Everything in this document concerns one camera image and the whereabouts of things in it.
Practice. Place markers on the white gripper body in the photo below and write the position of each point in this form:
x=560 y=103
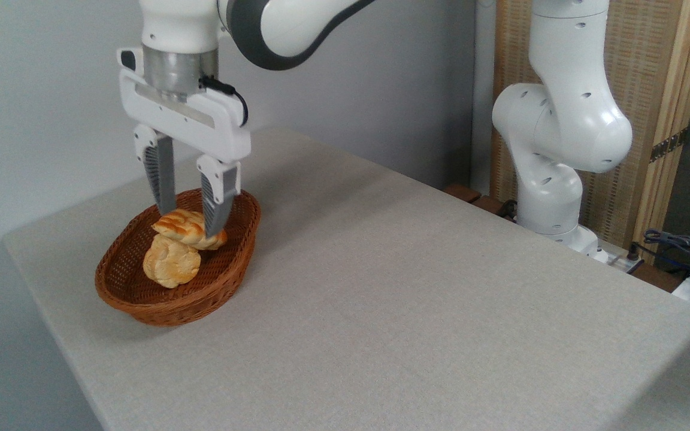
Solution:
x=219 y=129

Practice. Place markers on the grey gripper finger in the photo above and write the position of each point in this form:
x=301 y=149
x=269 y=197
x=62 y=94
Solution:
x=216 y=203
x=165 y=173

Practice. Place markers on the braided golden bread loaf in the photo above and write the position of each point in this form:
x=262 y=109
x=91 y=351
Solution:
x=180 y=226

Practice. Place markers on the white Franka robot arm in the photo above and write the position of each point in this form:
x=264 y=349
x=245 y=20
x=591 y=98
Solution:
x=560 y=120

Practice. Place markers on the round pale bread roll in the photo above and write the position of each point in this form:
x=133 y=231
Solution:
x=168 y=266

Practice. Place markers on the brown wicker basket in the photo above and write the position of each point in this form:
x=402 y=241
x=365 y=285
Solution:
x=141 y=299

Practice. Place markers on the brown wooden block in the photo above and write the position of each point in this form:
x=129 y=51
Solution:
x=489 y=205
x=462 y=193

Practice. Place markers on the wood and rattan folding screen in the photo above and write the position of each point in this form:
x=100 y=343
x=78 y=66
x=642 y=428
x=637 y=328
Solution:
x=650 y=60

